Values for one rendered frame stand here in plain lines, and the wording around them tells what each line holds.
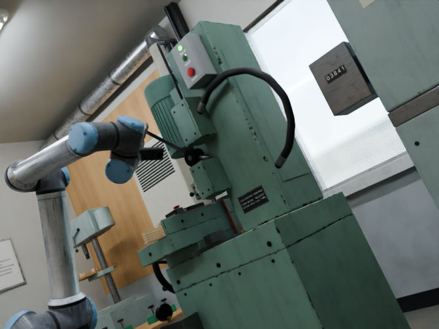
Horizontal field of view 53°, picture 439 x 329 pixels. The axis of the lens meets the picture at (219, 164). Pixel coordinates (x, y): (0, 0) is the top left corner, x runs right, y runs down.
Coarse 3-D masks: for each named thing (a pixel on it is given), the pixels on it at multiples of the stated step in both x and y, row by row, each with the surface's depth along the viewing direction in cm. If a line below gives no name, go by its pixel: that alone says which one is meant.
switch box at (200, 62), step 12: (192, 36) 148; (192, 48) 146; (204, 48) 149; (180, 60) 150; (192, 60) 146; (204, 60) 146; (204, 72) 144; (216, 72) 148; (192, 84) 148; (204, 84) 152
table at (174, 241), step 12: (228, 216) 169; (192, 228) 155; (204, 228) 158; (216, 228) 162; (228, 228) 166; (168, 240) 147; (180, 240) 149; (192, 240) 152; (144, 252) 157; (156, 252) 153; (168, 252) 148; (144, 264) 158
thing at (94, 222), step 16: (96, 208) 388; (80, 224) 388; (96, 224) 380; (112, 224) 376; (80, 240) 391; (96, 240) 391; (96, 272) 385; (112, 288) 382; (128, 304) 366; (144, 304) 377; (112, 320) 350; (128, 320) 359; (144, 320) 370
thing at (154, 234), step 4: (156, 228) 149; (144, 232) 145; (148, 232) 146; (152, 232) 147; (156, 232) 148; (160, 232) 150; (144, 236) 146; (148, 236) 146; (152, 236) 147; (156, 236) 148; (160, 236) 149; (144, 240) 146; (148, 240) 145; (152, 240) 146; (156, 240) 149
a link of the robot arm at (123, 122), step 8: (120, 120) 138; (128, 120) 139; (136, 120) 142; (120, 128) 136; (128, 128) 138; (136, 128) 139; (120, 136) 136; (128, 136) 138; (136, 136) 140; (120, 144) 137; (128, 144) 139; (136, 144) 142; (112, 152) 142; (120, 152) 141; (128, 152) 141; (136, 152) 143
